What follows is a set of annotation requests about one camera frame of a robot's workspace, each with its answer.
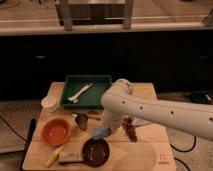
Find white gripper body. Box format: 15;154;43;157
103;110;124;137

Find blue sponge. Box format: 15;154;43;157
92;127;112;140

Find dark maroon bowl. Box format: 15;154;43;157
82;138;110;167

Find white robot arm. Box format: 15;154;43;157
101;79;213;141

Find orange red bowl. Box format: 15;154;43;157
41;118;71;147

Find dark red grape bunch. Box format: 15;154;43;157
122;117;137;142

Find grey blue folded cloth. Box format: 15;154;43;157
132;118;149;127

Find metal measuring scoop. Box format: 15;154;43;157
72;113;100;131

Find green plastic tray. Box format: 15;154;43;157
60;75;112;109

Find white cup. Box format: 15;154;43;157
41;95;58;112

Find dark blue floor object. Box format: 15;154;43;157
184;91;212;104

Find black cable right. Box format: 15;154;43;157
170;134;198;154

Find metal table frame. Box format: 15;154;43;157
55;0;134;31

